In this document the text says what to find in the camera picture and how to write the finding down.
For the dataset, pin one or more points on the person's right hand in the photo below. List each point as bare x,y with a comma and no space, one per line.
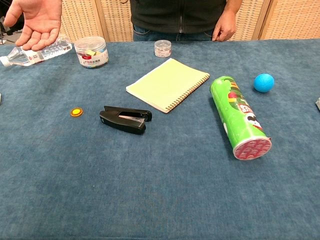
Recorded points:
40,22

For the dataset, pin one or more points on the person's left hand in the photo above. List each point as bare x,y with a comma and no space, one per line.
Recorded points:
225,27

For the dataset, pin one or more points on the small orange yellow disc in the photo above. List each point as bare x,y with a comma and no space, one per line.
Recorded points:
76,112

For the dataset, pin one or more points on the person's left forearm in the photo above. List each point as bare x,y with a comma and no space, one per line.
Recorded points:
233,7

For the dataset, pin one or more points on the person in black jacket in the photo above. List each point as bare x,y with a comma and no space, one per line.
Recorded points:
175,15
287,20

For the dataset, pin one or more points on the black stapler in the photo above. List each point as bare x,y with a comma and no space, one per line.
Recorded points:
120,123

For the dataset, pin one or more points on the clear plastic water bottle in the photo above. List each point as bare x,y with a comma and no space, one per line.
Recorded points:
53,50

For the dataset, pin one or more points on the clear jar of colourful clips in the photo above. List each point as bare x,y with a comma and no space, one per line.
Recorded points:
91,53

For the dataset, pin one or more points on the small clear plastic jar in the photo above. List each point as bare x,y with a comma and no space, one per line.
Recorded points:
162,48

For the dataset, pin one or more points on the blue ball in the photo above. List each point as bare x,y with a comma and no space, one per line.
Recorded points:
264,83

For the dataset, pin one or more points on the spiral-bound notebook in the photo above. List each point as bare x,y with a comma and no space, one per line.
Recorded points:
167,83

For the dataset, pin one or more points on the green chips can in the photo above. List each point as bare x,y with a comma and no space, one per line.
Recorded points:
235,115

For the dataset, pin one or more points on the blue tablecloth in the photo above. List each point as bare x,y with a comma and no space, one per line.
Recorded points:
160,187

